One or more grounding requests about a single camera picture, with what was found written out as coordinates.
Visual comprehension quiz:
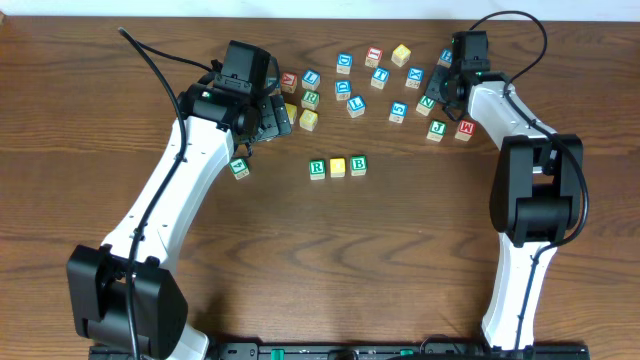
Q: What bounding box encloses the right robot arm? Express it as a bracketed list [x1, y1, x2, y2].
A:
[425, 65, 589, 355]

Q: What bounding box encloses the yellow block centre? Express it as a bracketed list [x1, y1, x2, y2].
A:
[299, 109, 319, 131]

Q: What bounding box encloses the red M block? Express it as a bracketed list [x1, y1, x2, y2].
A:
[454, 120, 476, 142]

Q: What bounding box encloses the blue L block lower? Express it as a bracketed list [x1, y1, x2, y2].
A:
[346, 96, 366, 118]

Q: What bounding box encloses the red I block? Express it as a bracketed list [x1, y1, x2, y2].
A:
[365, 47, 383, 68]

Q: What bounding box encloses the yellow O block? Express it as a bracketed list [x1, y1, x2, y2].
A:
[329, 158, 346, 178]

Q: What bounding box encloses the green N block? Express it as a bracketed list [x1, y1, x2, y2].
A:
[416, 95, 436, 116]

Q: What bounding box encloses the green J block right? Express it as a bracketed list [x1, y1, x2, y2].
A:
[426, 120, 447, 142]

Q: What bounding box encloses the green 4 block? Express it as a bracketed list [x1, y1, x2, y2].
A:
[229, 158, 250, 180]

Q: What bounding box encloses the blue T block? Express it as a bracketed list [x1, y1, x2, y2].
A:
[371, 67, 390, 89]

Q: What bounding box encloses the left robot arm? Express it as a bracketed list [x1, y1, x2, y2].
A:
[66, 83, 291, 359]

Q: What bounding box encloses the blue P block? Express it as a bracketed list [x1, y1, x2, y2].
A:
[265, 77, 281, 95]

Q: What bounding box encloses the green r block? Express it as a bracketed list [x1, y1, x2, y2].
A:
[309, 160, 326, 180]
[301, 90, 320, 111]

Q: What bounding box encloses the yellow block top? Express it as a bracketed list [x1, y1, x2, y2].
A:
[391, 44, 411, 67]

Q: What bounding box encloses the green B block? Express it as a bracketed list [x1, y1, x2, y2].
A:
[350, 155, 368, 176]

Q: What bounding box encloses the blue H block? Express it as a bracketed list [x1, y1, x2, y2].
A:
[437, 49, 453, 68]

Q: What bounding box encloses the yellow block left middle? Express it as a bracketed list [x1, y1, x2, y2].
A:
[285, 103, 298, 125]

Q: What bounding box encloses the red A block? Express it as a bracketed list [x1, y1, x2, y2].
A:
[280, 72, 298, 94]

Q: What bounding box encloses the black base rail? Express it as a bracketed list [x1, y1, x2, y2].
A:
[205, 339, 591, 360]

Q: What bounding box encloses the blue X block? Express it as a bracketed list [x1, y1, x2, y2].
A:
[405, 67, 424, 89]

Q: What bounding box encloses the blue D block upper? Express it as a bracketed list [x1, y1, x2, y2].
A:
[336, 53, 353, 75]

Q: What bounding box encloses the blue l block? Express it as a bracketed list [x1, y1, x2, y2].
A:
[346, 96, 366, 118]
[301, 69, 321, 91]

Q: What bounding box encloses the blue D block lower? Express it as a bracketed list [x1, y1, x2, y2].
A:
[335, 80, 351, 101]

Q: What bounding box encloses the blue L block upper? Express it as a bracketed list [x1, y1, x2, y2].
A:
[301, 69, 321, 91]

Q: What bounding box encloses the blue d block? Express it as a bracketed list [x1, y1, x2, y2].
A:
[336, 53, 353, 75]
[335, 80, 351, 101]

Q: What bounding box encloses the blue 5 block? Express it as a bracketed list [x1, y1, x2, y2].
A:
[389, 102, 408, 124]

